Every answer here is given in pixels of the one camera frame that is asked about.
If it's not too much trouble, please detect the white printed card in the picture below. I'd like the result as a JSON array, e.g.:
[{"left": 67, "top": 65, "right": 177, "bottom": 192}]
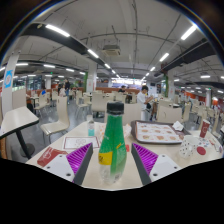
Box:
[{"left": 62, "top": 135, "right": 101, "bottom": 150}]

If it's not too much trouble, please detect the colourful printed flyer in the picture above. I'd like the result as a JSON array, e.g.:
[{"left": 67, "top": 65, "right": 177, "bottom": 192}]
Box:
[{"left": 196, "top": 137, "right": 219, "bottom": 153}]

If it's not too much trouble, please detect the group of ceiling lights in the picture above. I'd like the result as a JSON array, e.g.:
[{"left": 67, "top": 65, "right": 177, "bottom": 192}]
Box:
[{"left": 0, "top": 23, "right": 224, "bottom": 96}]

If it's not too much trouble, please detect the green drink bottle black cap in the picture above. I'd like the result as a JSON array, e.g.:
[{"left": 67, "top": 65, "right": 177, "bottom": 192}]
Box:
[{"left": 97, "top": 100, "right": 128, "bottom": 185}]

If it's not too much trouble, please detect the small clear sanitizer bottle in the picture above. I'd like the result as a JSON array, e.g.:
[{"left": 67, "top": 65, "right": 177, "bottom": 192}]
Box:
[{"left": 87, "top": 114, "right": 96, "bottom": 137}]

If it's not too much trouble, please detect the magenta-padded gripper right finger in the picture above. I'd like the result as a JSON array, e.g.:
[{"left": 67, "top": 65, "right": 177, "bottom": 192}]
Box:
[{"left": 130, "top": 142, "right": 183, "bottom": 186}]

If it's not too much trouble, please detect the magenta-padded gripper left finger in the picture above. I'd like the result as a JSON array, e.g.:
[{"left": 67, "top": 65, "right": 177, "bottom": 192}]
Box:
[{"left": 42, "top": 142, "right": 95, "bottom": 187}]

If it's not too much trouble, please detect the red paper packet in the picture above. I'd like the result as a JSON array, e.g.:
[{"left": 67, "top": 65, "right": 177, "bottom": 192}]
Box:
[{"left": 36, "top": 146, "right": 68, "bottom": 168}]

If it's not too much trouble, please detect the brown tray with paper liner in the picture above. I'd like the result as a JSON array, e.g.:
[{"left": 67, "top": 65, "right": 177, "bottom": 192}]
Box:
[{"left": 129, "top": 119, "right": 192, "bottom": 145}]

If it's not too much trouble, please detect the crumpled white napkin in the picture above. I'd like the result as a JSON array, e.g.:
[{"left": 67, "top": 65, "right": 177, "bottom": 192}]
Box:
[{"left": 171, "top": 120, "right": 185, "bottom": 132}]

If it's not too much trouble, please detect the group of beige chairs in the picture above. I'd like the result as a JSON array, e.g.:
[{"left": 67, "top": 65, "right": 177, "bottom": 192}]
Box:
[{"left": 29, "top": 88, "right": 224, "bottom": 134}]

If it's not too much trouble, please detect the ceiling air conditioner unit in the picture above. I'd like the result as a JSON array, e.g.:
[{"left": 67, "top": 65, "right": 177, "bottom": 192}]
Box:
[{"left": 101, "top": 44, "right": 122, "bottom": 57}]

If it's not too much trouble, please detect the white polka-dot mug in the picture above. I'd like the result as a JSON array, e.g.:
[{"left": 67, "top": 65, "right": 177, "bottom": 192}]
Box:
[{"left": 178, "top": 134, "right": 200, "bottom": 159}]

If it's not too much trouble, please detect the beige side chair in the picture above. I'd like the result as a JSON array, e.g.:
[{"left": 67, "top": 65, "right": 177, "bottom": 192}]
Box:
[{"left": 39, "top": 95, "right": 71, "bottom": 136}]

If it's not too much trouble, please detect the beige neighbouring table black edge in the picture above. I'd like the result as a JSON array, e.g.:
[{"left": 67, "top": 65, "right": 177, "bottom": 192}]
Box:
[{"left": 0, "top": 105, "right": 40, "bottom": 159}]

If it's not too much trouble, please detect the beige chair with round hole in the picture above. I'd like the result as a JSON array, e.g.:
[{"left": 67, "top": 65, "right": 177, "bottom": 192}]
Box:
[
  {"left": 156, "top": 105, "right": 183, "bottom": 124},
  {"left": 104, "top": 102, "right": 143, "bottom": 126}
]

